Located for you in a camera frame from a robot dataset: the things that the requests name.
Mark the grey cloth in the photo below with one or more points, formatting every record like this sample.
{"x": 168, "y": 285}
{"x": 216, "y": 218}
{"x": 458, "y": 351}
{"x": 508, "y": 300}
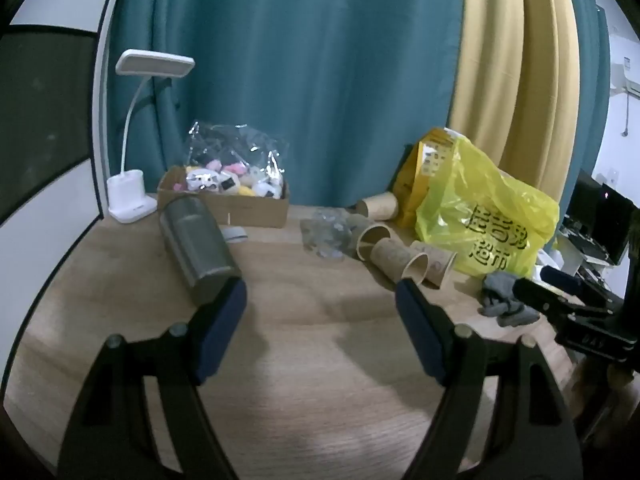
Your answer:
{"x": 502, "y": 305}

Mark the clear bag of plush toys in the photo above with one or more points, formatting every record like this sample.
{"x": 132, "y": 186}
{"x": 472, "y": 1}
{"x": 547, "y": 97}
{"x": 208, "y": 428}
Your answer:
{"x": 232, "y": 165}

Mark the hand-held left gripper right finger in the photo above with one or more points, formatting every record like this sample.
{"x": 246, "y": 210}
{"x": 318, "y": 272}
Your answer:
{"x": 420, "y": 335}

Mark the grey-green metal cup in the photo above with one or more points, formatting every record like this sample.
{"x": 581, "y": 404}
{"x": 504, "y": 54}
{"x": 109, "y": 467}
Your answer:
{"x": 200, "y": 247}

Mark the white air conditioner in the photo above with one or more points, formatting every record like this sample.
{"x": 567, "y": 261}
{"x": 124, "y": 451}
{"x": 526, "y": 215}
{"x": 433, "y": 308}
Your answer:
{"x": 627, "y": 85}

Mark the black monitor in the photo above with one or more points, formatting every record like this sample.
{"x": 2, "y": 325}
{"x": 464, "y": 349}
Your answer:
{"x": 600, "y": 220}

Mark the cardboard box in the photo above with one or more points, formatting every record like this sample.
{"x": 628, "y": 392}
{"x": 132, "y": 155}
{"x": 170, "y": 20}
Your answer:
{"x": 235, "y": 210}

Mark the teal curtain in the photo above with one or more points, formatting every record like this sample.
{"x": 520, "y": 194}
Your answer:
{"x": 310, "y": 85}

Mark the crumpled clear plastic wrap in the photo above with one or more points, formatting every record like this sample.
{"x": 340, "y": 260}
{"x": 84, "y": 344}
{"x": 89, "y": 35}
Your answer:
{"x": 326, "y": 232}

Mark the brown paper cup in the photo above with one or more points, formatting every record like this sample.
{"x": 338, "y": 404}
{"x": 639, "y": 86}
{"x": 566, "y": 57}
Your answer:
{"x": 440, "y": 262}
{"x": 397, "y": 259}
{"x": 378, "y": 206}
{"x": 367, "y": 236}

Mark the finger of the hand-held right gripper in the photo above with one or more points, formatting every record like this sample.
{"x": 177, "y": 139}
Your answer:
{"x": 561, "y": 278}
{"x": 535, "y": 294}

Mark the white desk lamp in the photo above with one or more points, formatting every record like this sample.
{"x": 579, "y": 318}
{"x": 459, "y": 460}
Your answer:
{"x": 131, "y": 195}

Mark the yellow plastic bag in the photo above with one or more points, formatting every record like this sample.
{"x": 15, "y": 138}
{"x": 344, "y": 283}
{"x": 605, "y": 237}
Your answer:
{"x": 480, "y": 210}

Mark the yellow curtain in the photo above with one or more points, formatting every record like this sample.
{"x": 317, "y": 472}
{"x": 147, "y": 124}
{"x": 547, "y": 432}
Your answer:
{"x": 515, "y": 75}

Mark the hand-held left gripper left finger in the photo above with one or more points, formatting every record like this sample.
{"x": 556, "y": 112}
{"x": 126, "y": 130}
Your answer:
{"x": 222, "y": 330}

